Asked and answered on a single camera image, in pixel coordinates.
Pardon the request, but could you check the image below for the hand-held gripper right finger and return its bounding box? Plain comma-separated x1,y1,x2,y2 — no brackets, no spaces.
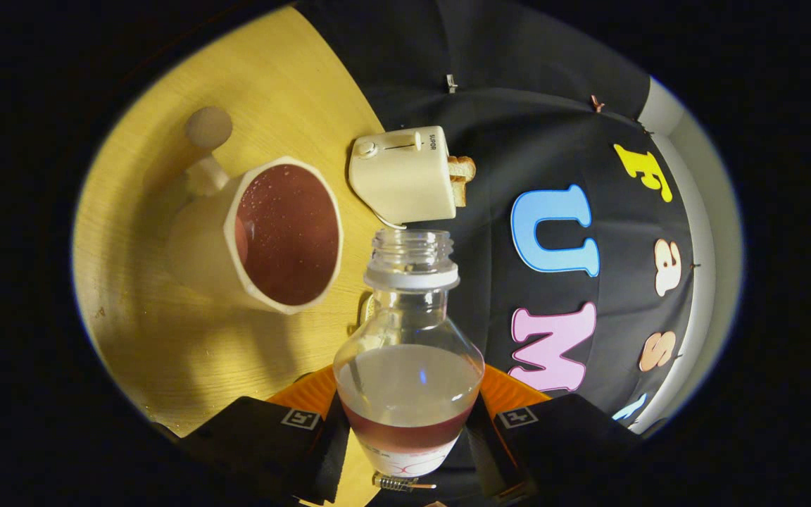
463,364,642,504

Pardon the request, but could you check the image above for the cream toaster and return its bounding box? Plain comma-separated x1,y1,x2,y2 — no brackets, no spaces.
348,126,457,225

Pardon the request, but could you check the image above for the white toaster cable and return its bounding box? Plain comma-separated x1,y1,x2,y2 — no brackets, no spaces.
370,208,408,230

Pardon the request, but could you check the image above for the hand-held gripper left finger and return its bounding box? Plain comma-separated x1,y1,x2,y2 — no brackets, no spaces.
180,364,351,506

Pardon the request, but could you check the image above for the metal wire utensil holder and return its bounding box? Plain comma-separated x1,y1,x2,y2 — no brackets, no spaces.
372,472,439,492

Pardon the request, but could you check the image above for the cream cup with wooden handle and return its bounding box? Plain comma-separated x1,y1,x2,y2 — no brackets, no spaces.
166,106,344,315

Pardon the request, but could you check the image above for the clear juice bottle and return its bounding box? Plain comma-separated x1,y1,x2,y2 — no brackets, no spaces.
333,229,485,478

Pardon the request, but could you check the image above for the wooden table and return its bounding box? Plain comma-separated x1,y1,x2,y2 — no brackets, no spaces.
71,6,406,507

